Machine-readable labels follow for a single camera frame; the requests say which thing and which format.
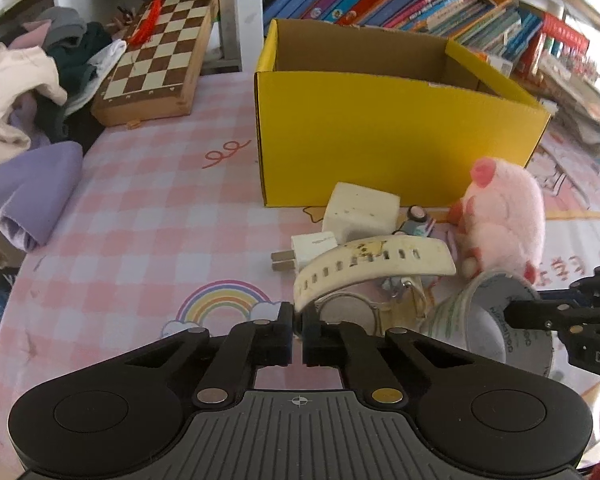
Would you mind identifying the red tassel ornament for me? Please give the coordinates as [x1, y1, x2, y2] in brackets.
[126, 0, 167, 47]

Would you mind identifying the red book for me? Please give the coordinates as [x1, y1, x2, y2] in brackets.
[520, 12, 592, 77]

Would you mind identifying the white wristwatch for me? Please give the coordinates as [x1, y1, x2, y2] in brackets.
[292, 235, 457, 338]

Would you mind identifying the white power adapter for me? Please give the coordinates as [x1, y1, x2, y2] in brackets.
[271, 231, 338, 273]

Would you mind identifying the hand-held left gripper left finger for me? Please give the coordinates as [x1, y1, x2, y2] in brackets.
[112, 302, 295, 408]

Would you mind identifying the grey toy car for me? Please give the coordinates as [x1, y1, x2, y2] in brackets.
[395, 205, 436, 238]

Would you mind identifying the grey garment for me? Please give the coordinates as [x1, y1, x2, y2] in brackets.
[42, 6, 88, 51]

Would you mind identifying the yellow cardboard box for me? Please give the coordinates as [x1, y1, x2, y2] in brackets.
[254, 18, 552, 207]

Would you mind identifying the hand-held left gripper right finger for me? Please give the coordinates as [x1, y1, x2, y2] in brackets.
[302, 305, 481, 408]

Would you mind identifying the stack of papers and booklets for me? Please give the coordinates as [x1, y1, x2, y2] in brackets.
[530, 50, 600, 161]

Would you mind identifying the white foam block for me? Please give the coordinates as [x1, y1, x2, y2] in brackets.
[322, 182, 401, 242]

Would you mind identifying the pink plush pig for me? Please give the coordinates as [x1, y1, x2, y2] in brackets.
[447, 156, 547, 286]

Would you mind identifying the pink checked desktop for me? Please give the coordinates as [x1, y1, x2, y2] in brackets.
[0, 71, 600, 480]

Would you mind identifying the white cloth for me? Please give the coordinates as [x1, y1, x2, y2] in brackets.
[65, 40, 127, 113]

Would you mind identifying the wooden chess board box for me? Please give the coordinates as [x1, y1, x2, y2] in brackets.
[90, 0, 220, 127]

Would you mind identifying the white shelf post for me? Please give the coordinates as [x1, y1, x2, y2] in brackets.
[231, 0, 265, 73]

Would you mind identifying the beige garment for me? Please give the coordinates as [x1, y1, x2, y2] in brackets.
[0, 42, 68, 171]

